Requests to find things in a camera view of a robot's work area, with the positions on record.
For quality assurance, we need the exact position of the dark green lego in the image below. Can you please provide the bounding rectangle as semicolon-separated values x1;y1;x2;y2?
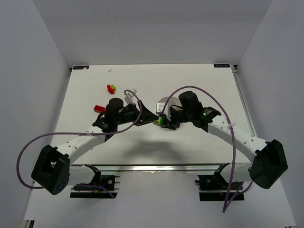
158;118;163;126

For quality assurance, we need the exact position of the pale green curved lego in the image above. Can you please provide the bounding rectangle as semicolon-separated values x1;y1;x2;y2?
153;120;160;126

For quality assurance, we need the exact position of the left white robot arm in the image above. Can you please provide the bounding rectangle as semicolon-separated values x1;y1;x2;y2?
31;98;158;195

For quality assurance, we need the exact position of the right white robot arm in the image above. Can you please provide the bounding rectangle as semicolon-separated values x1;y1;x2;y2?
156;91;288;189

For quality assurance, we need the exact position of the white round divided container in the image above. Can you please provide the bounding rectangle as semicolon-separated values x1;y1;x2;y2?
158;96;181;120

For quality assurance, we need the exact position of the red rectangular lego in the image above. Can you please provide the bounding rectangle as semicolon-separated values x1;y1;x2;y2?
93;105;105;113

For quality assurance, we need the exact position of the red curved lego with green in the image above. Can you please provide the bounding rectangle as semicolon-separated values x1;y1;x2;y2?
107;85;116;95

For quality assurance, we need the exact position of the blue label sticker right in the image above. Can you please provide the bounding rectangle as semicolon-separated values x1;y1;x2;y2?
213;64;230;68

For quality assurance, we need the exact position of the blue label sticker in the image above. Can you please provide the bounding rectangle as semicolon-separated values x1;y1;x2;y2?
213;64;230;68
72;66;89;70

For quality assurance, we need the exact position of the blue label sticker left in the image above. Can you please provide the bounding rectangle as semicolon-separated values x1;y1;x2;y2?
72;66;89;70

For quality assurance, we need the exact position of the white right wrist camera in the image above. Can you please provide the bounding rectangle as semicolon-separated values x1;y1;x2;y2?
156;102;166;115

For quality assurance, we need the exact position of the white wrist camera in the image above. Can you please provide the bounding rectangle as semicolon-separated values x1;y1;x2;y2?
156;102;166;115
124;89;137;105

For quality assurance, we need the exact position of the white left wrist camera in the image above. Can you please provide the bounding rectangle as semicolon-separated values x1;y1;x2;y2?
124;89;137;105

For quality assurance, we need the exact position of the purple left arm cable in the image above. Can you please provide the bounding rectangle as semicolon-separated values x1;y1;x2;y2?
16;89;143;199

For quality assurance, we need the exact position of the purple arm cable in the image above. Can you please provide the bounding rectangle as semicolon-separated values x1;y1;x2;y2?
161;85;253;213
16;89;143;199

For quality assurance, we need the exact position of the aluminium table front rail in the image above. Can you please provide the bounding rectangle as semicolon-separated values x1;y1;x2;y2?
70;163;232;173

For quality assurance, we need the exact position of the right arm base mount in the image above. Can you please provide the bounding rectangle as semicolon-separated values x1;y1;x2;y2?
194;163;250;202

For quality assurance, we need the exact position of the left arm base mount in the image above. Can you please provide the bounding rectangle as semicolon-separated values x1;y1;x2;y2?
68;165;121;199

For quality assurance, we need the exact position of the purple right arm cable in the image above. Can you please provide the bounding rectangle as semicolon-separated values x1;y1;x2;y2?
161;85;253;213

